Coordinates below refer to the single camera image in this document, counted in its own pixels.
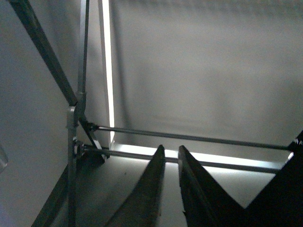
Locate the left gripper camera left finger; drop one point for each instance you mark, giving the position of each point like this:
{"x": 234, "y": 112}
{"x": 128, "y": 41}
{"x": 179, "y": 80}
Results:
{"x": 141, "y": 207}

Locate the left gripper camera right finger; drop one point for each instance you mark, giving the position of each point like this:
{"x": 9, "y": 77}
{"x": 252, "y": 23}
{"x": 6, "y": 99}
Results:
{"x": 205, "y": 202}

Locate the black t-shirt with logo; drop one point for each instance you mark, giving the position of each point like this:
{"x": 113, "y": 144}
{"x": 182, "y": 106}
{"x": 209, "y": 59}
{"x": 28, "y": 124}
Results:
{"x": 280, "y": 202}

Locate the diagonal rack brace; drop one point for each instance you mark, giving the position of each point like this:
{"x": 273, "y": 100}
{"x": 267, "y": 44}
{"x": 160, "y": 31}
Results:
{"x": 30, "y": 22}

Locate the upper horizontal rack rail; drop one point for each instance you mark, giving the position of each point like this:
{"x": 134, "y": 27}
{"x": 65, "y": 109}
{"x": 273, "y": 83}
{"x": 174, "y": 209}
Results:
{"x": 94, "y": 127}

